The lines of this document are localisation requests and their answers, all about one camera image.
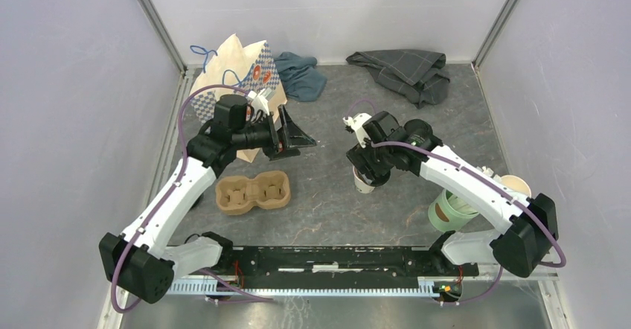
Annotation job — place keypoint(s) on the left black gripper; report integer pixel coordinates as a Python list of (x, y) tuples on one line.
[(292, 135)]

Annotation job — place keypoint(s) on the brown cardboard cup carrier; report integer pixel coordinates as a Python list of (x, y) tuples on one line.
[(237, 195)]

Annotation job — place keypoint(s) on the grey plaid cloth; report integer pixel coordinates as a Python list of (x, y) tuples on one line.
[(417, 75)]

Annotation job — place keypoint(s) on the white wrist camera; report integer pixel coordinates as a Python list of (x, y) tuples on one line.
[(260, 100), (355, 125)]

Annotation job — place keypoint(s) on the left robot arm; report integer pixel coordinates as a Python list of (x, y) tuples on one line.
[(139, 259)]

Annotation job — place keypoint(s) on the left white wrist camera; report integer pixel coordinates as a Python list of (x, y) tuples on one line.
[(260, 100)]

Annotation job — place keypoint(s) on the blue cloth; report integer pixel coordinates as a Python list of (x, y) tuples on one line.
[(300, 78)]

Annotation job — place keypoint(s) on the green cup holder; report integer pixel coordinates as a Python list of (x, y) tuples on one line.
[(450, 213)]

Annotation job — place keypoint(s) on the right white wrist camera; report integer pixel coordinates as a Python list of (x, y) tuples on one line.
[(355, 125)]

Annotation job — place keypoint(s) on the white paper cup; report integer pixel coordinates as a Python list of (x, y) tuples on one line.
[(361, 185), (517, 184)]

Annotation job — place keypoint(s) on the checkered paper takeout bag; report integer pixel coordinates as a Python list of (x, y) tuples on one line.
[(251, 68)]

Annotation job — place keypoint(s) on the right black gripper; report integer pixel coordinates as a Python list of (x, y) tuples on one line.
[(359, 156)]

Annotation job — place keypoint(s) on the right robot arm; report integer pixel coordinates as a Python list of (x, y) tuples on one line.
[(524, 231)]

